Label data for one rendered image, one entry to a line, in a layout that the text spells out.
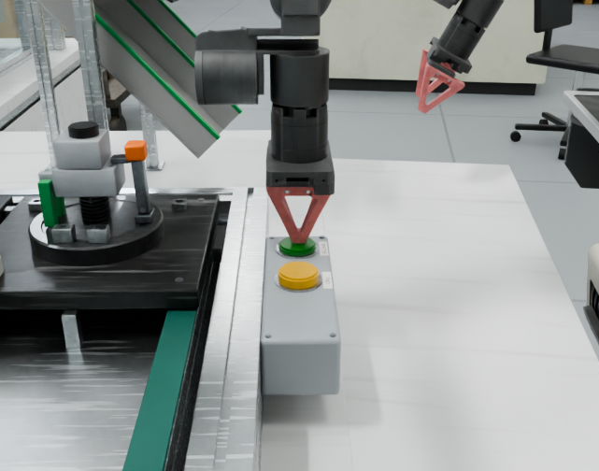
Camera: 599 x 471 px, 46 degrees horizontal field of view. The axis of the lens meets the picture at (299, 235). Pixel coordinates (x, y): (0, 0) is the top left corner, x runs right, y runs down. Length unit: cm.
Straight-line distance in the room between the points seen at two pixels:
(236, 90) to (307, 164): 10
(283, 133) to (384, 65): 470
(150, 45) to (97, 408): 60
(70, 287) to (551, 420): 47
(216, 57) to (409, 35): 469
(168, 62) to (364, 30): 431
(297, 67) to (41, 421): 38
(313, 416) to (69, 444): 22
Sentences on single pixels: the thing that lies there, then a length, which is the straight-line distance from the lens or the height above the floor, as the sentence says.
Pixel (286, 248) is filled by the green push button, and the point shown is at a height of 97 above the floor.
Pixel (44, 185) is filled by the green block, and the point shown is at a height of 104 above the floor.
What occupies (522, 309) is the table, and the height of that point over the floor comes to 86.
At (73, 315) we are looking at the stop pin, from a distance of 69.
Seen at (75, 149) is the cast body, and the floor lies 108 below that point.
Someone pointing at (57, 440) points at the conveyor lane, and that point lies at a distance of 61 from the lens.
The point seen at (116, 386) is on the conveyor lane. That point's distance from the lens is 65.
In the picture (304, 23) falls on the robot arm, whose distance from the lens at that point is 66.
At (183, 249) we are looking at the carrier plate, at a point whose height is 97.
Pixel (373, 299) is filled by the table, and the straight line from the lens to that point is 87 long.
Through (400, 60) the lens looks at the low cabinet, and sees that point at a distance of 537.
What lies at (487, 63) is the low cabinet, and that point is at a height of 23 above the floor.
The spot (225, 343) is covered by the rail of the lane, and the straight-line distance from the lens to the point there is 61.
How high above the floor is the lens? 130
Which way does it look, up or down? 25 degrees down
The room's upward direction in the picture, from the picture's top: straight up
